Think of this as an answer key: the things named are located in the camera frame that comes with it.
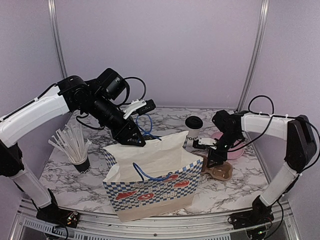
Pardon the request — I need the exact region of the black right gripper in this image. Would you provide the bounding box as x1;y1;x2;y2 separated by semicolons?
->
206;130;241;168

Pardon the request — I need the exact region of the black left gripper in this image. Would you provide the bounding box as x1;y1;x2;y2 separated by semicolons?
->
88;93;147;147

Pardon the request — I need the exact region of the brown cardboard cup carrier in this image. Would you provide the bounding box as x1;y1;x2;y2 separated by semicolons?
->
199;154;233;182

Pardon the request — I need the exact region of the blue checkered paper bag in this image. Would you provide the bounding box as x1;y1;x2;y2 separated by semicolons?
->
102;131;204;222

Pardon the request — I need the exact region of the white paper coffee cup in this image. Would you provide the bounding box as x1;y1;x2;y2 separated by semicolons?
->
183;127;200;152

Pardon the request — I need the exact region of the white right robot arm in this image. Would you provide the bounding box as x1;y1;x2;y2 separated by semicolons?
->
205;110;318;224

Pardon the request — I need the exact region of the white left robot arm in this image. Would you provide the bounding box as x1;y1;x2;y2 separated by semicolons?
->
0;68;147;223

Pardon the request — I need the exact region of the pink round plate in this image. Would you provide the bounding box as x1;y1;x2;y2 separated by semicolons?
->
210;131;245;160

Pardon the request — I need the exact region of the black cup holding straws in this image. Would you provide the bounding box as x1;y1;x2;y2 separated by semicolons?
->
73;157;91;174

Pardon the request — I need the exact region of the bundle of wrapped straws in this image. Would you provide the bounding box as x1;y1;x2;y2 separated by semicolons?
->
48;123;92;165

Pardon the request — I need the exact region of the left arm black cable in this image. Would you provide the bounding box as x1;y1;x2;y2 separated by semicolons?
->
34;76;147;126

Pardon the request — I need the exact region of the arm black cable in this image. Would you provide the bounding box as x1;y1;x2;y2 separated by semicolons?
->
229;94;320;173
34;76;147;126

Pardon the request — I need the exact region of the aluminium front rail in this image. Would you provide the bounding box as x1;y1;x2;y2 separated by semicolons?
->
8;199;301;240

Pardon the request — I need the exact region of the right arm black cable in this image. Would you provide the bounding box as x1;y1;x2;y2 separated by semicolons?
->
229;94;320;173

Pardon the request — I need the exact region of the aluminium frame post left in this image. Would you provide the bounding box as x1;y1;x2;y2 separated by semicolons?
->
47;0;68;79

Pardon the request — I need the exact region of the aluminium frame post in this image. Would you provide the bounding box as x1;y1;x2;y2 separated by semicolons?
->
47;0;68;79
236;0;270;111

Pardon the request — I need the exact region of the aluminium frame post right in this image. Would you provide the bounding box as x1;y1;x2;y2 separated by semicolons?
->
236;0;270;111

